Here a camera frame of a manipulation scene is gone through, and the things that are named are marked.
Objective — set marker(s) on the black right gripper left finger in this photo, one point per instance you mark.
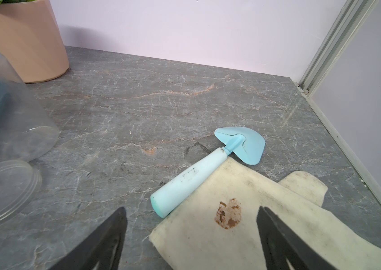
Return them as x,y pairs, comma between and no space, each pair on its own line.
102,249

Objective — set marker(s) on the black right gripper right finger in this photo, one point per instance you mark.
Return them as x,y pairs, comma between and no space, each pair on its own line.
283,249

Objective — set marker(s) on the clear jar lid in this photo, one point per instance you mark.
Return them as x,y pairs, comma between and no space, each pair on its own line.
19,182

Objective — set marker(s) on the clear cookie jar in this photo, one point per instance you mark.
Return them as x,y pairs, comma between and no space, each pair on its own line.
26,130

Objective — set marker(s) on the beige gardening glove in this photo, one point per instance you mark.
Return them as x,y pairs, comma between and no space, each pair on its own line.
215,228

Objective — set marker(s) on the light blue garden trowel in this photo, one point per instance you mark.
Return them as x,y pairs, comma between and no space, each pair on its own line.
247,144

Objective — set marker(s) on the green plant in pot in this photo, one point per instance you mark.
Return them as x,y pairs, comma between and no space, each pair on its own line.
30,40

